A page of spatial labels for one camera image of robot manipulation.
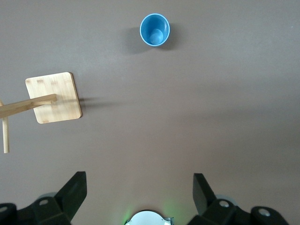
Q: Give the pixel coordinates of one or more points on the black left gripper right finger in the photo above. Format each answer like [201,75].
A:
[218,211]

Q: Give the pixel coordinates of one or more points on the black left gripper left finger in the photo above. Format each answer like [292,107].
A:
[58,206]

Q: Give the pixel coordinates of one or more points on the blue plastic cup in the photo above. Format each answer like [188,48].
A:
[153,28]

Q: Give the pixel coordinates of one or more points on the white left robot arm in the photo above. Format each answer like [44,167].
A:
[147,218]

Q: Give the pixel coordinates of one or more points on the wooden mug tree stand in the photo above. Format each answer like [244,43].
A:
[63,91]

